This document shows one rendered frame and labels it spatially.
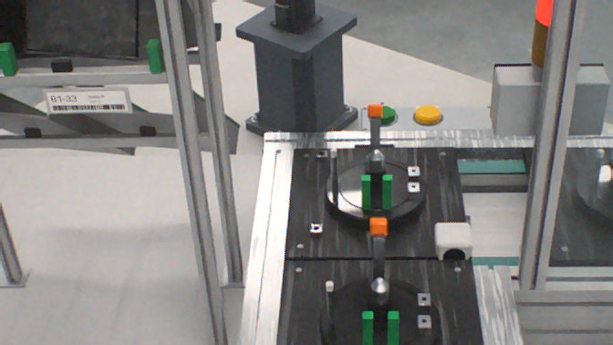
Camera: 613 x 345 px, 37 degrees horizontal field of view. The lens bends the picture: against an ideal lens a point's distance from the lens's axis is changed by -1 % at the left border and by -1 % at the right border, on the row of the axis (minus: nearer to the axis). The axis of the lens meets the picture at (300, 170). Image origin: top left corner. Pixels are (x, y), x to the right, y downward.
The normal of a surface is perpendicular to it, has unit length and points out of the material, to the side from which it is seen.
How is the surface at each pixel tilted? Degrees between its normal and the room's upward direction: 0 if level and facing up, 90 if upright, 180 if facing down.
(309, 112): 90
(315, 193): 0
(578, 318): 90
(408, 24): 0
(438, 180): 0
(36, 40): 65
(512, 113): 90
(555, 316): 90
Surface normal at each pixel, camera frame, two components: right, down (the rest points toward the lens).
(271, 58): -0.62, 0.52
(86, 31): -0.22, 0.21
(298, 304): -0.05, -0.79
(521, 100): -0.04, 0.61
